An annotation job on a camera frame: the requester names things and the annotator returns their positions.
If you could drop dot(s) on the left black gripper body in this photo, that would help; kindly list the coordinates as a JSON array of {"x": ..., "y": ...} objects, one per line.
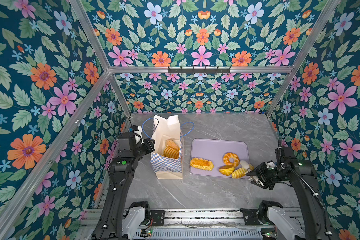
[{"x": 144, "y": 148}]

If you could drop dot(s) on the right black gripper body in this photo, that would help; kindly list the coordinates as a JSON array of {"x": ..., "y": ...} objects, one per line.
[{"x": 267, "y": 176}]

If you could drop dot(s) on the ridged long bread roll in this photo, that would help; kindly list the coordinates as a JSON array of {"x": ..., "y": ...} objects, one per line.
[{"x": 241, "y": 172}]

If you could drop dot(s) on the small yellow bun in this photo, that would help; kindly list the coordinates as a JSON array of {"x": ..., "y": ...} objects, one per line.
[{"x": 227, "y": 170}]

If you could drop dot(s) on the round orange bun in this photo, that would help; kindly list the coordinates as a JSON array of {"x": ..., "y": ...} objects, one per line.
[{"x": 172, "y": 144}]

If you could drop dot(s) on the checkered paper bag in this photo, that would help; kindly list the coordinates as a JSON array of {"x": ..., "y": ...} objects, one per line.
[{"x": 168, "y": 129}]

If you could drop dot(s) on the lavender plastic tray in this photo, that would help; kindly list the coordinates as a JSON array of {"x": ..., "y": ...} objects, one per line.
[{"x": 214, "y": 151}]

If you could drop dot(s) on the sugared bread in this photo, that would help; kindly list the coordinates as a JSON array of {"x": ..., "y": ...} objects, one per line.
[{"x": 171, "y": 153}]

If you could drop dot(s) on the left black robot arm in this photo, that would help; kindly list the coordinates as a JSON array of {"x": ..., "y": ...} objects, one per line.
[{"x": 112, "y": 224}]

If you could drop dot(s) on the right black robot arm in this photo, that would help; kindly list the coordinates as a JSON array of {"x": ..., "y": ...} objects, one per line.
[{"x": 303, "y": 178}]

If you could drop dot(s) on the braided flat pastry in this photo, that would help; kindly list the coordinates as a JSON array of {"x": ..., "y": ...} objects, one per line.
[{"x": 202, "y": 164}]

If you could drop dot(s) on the ring shaped pretzel bread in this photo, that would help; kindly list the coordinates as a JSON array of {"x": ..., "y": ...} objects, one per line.
[{"x": 231, "y": 159}]

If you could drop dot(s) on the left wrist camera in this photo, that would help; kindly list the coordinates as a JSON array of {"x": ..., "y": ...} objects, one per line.
[{"x": 130, "y": 139}]

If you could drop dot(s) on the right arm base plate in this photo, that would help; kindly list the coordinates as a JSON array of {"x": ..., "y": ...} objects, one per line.
[{"x": 252, "y": 217}]

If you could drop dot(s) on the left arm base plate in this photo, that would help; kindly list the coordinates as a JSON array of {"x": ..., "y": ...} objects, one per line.
[{"x": 157, "y": 218}]

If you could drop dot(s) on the black hook rail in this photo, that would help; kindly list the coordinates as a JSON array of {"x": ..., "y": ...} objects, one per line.
[{"x": 199, "y": 70}]

